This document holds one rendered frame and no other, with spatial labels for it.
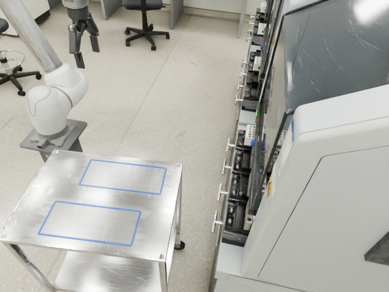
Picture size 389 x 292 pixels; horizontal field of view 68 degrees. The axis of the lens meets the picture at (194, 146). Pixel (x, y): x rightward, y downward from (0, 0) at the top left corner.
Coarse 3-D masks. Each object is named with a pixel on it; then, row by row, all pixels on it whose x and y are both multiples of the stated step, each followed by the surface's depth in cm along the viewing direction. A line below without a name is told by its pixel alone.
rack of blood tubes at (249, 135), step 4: (248, 128) 143; (252, 128) 144; (248, 132) 141; (252, 132) 143; (284, 132) 144; (248, 136) 139; (252, 136) 140; (280, 136) 141; (284, 136) 141; (244, 140) 142; (248, 140) 140; (280, 140) 138; (244, 144) 142; (248, 144) 141; (280, 144) 137; (280, 148) 142
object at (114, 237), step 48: (48, 192) 117; (96, 192) 118; (144, 192) 119; (0, 240) 103; (48, 240) 103; (96, 240) 104; (144, 240) 105; (48, 288) 138; (96, 288) 143; (144, 288) 144
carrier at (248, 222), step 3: (246, 207) 115; (246, 210) 113; (246, 213) 111; (246, 216) 109; (249, 216) 107; (246, 219) 107; (249, 219) 107; (246, 222) 105; (249, 222) 105; (246, 225) 106; (249, 225) 106; (246, 228) 108; (249, 228) 107
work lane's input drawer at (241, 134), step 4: (240, 132) 148; (244, 132) 148; (240, 136) 146; (244, 136) 148; (228, 140) 153; (236, 140) 148; (240, 140) 144; (228, 144) 151; (232, 144) 151; (236, 144) 144; (240, 144) 142; (228, 148) 149; (236, 148) 142; (240, 148) 142; (244, 148) 142; (248, 148) 142
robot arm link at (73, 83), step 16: (0, 0) 128; (16, 0) 131; (16, 16) 132; (32, 32) 138; (32, 48) 141; (48, 48) 144; (48, 64) 146; (64, 64) 152; (48, 80) 149; (64, 80) 150; (80, 80) 158; (80, 96) 159
